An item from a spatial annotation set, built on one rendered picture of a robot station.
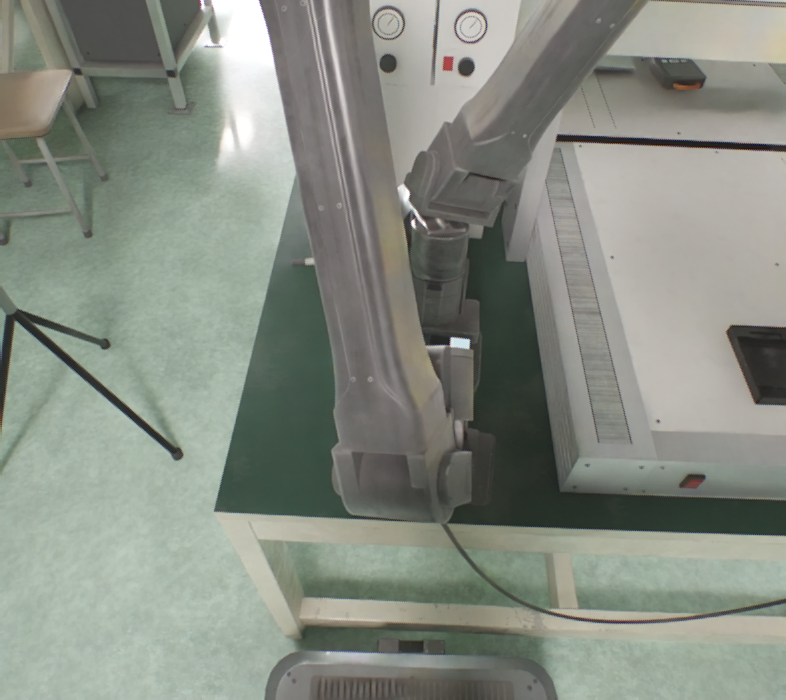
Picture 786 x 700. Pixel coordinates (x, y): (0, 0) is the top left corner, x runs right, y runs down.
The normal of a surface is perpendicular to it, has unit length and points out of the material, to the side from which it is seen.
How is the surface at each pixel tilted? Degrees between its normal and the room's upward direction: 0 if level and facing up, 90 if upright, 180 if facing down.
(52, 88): 13
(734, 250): 0
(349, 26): 70
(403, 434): 62
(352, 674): 0
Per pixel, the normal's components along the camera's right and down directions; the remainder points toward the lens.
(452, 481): 0.91, -0.05
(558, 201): 0.01, -0.65
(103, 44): -0.04, 0.76
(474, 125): -0.81, -0.15
